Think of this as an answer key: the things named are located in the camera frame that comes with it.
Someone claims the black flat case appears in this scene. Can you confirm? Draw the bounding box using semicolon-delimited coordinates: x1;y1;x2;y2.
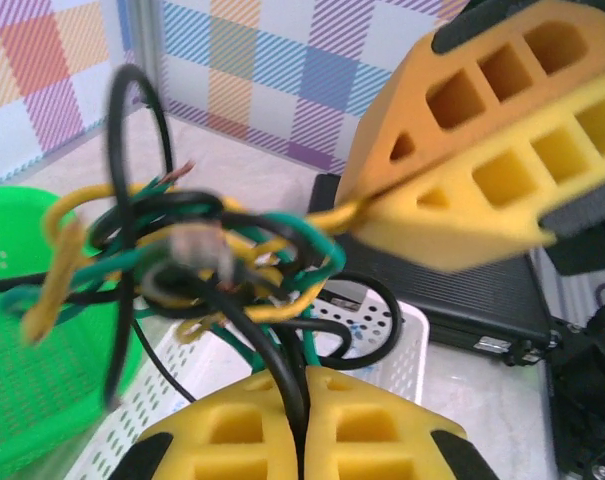
309;172;563;359

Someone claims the yellow electrical cable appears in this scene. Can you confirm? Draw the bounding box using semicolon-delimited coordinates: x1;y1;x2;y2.
21;184;368;346

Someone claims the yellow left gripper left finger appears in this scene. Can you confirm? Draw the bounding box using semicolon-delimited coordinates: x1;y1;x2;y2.
109;372;299;480

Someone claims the aluminium frame post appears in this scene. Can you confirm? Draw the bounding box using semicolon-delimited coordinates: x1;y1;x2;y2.
115;0;164;109

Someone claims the green plastic basket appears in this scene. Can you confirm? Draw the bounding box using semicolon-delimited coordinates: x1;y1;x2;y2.
0;185;148;474

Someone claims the black electrical cable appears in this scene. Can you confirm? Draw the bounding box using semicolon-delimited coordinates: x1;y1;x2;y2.
104;64;176;406

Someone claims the wire bundle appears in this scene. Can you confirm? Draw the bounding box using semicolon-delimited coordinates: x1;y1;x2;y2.
1;179;348;371

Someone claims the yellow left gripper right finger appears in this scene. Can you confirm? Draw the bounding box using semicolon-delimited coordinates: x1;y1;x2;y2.
304;364;501;480

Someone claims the white perforated plastic basket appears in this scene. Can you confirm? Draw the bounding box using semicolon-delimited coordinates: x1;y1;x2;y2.
61;297;431;480

